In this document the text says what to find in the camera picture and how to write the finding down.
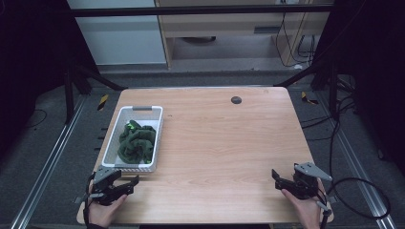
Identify thin black floor cable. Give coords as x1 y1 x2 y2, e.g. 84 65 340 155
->
24 108 49 130

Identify person's left hand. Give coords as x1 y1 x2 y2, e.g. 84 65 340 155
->
88 194 129 229

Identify black horizontal frame bar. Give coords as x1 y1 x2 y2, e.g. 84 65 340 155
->
67 4 334 18

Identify person's right hand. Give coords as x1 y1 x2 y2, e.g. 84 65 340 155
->
281 177 328 229

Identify dark green cloth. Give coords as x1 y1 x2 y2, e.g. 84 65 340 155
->
117 119 158 165

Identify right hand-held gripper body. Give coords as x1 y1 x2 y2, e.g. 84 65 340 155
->
290 161 333 200

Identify aluminium floor rail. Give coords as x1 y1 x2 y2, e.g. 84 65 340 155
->
10 94 88 229
317 91 398 229

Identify black cables under desk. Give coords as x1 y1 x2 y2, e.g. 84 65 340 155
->
274 11 317 70

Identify white plastic basket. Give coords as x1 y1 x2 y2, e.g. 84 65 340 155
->
100 105 164 174

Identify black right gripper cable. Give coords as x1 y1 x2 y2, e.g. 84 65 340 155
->
317 177 392 229

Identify black curtain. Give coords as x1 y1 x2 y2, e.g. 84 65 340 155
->
0 0 99 161
313 0 405 175

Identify white cabinet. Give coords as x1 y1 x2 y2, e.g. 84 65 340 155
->
66 0 167 67

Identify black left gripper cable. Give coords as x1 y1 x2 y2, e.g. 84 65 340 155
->
82 172 96 229

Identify black metal stand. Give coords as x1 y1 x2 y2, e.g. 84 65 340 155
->
62 61 129 126
274 59 341 121

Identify black floor cables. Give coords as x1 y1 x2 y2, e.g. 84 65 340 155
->
300 75 359 179

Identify yellow black striped tape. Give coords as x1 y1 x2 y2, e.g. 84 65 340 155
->
96 93 110 112
300 91 320 106

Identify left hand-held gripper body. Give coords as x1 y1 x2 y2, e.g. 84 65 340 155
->
74 166 135 206

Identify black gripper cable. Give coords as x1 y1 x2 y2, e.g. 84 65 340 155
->
317 177 392 229
82 172 96 229

